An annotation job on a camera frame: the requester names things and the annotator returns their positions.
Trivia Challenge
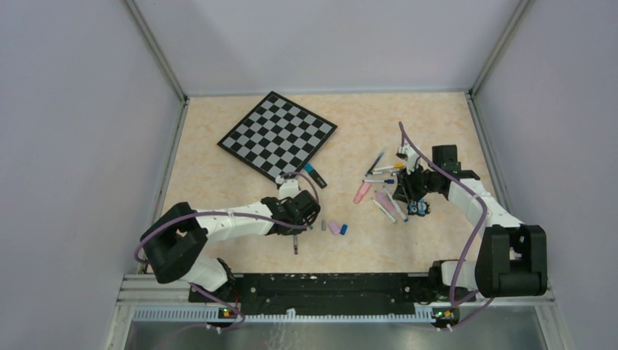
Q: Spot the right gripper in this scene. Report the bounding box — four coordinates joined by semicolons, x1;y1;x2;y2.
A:
393;162;440;204

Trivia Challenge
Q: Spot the purple highlighter cap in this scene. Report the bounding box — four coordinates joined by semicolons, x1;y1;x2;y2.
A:
327;221;341;235

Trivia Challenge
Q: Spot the grey white marker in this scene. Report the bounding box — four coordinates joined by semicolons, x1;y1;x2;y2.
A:
372;198;397;223

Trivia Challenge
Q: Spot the black highlighter blue cap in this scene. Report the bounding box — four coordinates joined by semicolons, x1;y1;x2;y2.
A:
304;163;327;189

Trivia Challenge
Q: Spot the pink highlighter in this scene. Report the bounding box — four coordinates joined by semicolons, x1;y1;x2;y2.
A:
353;182;372;204

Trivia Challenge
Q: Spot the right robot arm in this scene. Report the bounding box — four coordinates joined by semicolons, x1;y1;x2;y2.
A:
394;143;548;303

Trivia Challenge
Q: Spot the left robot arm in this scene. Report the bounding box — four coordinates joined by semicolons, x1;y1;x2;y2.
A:
136;190;321;302

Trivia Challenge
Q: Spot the owl eraser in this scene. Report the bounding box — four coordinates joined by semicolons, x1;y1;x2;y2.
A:
407;199;431;217

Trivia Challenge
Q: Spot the navy cap marker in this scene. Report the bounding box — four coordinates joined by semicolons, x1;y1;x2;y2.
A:
365;169;399;177

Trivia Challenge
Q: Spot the blue cap thin marker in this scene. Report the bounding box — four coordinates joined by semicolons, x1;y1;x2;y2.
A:
362;179;396;184

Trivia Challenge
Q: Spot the yellow cap marker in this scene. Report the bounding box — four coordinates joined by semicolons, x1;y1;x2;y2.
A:
372;163;406;174

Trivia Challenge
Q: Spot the black grey chessboard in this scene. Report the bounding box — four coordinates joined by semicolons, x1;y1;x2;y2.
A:
217;91;337;181

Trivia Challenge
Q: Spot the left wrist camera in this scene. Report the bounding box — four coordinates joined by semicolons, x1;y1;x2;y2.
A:
275;176;300;200

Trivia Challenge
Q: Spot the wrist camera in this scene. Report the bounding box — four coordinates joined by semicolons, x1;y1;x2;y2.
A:
275;176;300;200
396;142;421;174

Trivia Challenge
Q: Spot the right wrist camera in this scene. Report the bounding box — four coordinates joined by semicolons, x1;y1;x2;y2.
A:
396;142;421;174

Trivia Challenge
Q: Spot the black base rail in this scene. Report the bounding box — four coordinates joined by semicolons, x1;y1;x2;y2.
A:
216;273;450;316

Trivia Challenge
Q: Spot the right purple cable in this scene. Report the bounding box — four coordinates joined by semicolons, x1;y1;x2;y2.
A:
398;120;496;332

